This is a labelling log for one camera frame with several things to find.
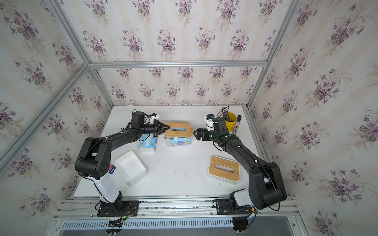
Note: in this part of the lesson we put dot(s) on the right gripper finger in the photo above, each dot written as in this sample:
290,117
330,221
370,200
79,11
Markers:
198,136
199,131

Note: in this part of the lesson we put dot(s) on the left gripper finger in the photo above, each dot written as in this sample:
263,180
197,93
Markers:
159,125
161,130

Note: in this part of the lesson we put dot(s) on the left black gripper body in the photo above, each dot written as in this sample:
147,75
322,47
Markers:
149,129

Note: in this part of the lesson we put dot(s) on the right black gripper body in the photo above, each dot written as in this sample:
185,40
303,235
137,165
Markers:
208,135

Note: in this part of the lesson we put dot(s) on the bamboo tissue box lid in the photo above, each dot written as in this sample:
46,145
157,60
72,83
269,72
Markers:
179,130

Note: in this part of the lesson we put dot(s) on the clear plastic tissue box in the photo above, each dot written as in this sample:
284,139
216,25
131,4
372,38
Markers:
179,134

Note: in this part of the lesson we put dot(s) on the blue tissue paper pack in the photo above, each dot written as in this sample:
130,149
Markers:
178,141

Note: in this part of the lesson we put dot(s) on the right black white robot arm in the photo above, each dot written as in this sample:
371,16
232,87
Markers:
265,181

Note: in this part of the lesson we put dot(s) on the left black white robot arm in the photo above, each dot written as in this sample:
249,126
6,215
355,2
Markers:
94,159

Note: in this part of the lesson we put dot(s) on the white bamboo-lid tissue box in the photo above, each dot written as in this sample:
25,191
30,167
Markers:
224,170

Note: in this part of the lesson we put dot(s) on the white plastic box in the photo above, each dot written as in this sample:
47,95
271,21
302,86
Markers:
131,168

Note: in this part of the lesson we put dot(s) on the yellow pen cup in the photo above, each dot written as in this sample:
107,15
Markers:
230,124

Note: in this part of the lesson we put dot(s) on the pencils in cup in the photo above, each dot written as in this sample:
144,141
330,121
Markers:
225,113

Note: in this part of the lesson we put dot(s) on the black marker pen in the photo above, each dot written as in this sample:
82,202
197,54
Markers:
237,124

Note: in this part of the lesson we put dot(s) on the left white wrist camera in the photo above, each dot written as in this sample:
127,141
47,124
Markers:
152,117

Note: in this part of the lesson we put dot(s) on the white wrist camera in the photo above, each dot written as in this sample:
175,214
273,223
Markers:
152,117
209,122

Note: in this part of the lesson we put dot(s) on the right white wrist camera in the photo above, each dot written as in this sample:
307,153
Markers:
209,122

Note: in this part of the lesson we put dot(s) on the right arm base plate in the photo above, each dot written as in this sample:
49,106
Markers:
229,207

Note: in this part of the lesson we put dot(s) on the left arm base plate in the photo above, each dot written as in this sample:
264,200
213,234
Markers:
126,208

